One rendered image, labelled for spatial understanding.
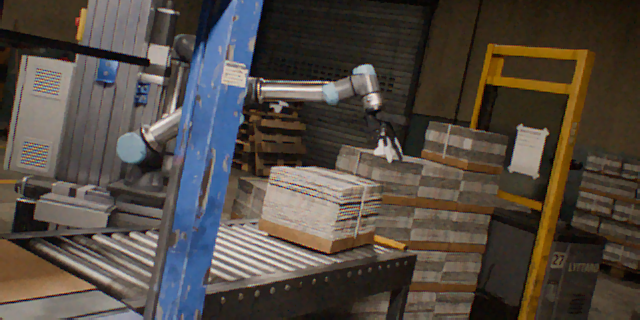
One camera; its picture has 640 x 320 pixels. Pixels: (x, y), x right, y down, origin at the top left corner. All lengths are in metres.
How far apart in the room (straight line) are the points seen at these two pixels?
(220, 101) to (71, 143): 1.76
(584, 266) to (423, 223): 1.26
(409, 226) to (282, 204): 1.38
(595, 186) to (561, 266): 3.80
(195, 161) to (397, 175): 2.29
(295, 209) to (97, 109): 1.01
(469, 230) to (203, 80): 2.82
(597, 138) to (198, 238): 8.69
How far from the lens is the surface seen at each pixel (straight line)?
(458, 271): 3.89
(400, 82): 10.72
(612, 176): 8.00
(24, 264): 1.68
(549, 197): 4.03
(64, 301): 1.48
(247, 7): 1.22
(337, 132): 11.23
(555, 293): 4.34
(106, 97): 2.84
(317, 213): 2.23
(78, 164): 2.90
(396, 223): 3.50
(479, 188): 3.83
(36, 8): 9.80
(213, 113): 1.19
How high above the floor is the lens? 1.31
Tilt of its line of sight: 4 degrees down
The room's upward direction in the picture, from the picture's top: 11 degrees clockwise
